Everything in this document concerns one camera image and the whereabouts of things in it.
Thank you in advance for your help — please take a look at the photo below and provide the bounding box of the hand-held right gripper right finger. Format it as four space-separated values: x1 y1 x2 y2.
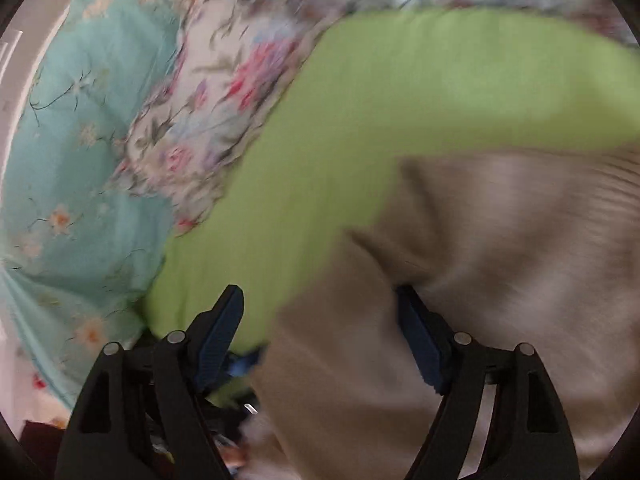
395 285 581 480

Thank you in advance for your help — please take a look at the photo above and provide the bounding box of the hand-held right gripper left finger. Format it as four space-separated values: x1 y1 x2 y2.
54 284 246 480

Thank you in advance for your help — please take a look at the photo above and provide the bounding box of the beige knit sweater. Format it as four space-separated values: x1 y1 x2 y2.
245 146 640 480

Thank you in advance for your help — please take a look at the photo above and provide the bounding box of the light green bedsheet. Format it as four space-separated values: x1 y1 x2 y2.
141 9 640 408

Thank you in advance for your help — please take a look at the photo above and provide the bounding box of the teal floral pillow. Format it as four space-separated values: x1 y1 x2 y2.
0 0 187 411

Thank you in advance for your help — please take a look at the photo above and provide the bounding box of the ruffled pastel floral pillow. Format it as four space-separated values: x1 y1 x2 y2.
107 0 346 237

